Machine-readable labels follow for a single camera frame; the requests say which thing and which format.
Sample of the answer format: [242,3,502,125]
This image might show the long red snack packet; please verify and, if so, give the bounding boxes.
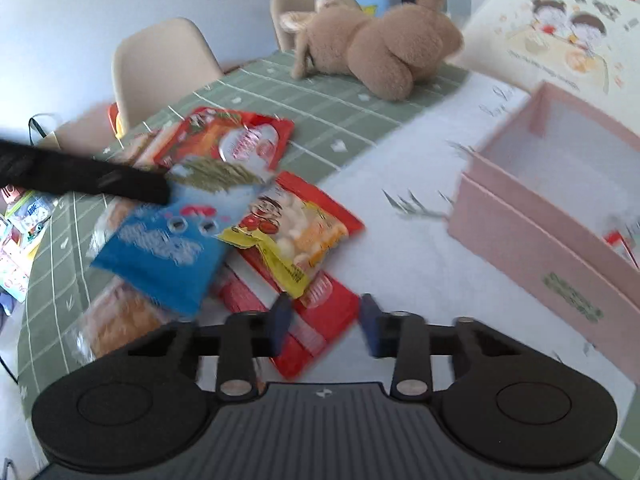
[212,255,362,381]

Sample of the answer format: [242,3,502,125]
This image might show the white printed food cover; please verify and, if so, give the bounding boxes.
[450,0,640,137]

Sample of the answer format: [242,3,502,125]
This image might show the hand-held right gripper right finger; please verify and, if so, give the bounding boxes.
[360,293,522,402]

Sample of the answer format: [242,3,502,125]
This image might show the brown plush rabbit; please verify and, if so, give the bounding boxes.
[290,0,466,104]

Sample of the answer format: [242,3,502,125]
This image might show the beige plastic chair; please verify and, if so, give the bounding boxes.
[270,0,362,53]
[111,17,224,132]

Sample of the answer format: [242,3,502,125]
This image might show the pink cardboard box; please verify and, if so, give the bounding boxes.
[446,81,640,357]

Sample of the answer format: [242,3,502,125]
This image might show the yellow candy snack packet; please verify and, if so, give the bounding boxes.
[217,171,367,301]

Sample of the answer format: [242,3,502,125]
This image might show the red orange snack packet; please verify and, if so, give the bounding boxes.
[152,106,296,177]

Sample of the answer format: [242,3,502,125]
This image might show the blue snack packet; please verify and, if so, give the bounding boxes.
[90,155,276,318]

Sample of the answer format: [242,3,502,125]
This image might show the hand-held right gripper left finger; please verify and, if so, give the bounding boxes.
[127,292,293,402]

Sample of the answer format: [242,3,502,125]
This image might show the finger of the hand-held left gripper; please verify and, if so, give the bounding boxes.
[97,161,170,207]

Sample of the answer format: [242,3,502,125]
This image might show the colourful toy packages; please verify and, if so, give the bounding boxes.
[0,184,57,306]

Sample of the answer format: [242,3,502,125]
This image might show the small red snack packet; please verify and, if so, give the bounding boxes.
[601,227,640,272]

